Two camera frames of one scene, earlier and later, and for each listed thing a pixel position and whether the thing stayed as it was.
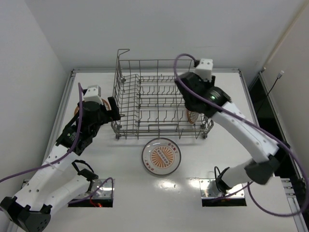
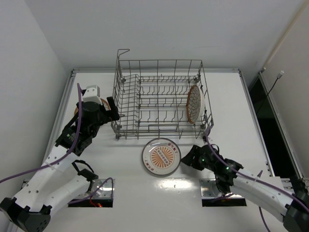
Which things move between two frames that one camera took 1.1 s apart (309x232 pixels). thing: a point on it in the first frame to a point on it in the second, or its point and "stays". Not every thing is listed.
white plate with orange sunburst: x=161 y=156 stays
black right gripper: x=184 y=87 to x=193 y=156
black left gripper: x=106 y=114 stays
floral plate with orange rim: x=104 y=101 stays
